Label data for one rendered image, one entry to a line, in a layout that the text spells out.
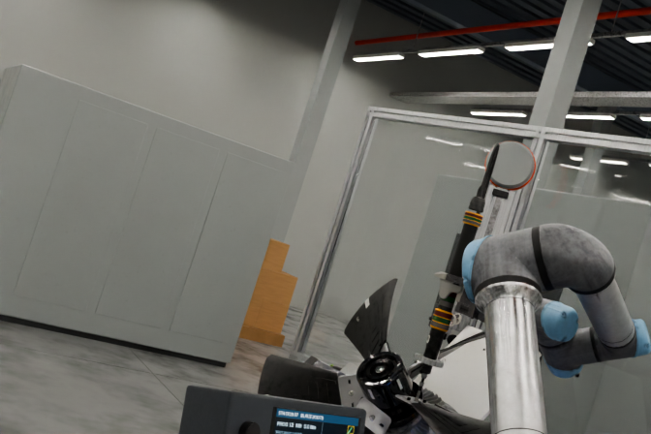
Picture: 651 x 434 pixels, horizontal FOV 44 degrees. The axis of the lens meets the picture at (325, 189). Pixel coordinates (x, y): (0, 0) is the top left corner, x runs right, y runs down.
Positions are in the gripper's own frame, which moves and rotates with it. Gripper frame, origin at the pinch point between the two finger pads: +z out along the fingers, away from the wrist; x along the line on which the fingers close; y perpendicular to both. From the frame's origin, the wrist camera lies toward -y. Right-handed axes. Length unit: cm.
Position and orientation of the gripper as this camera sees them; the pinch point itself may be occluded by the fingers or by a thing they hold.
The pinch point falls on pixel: (445, 274)
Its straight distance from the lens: 196.7
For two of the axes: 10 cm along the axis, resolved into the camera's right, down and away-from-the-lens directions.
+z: -6.2, -1.5, 7.7
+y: -3.0, 9.5, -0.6
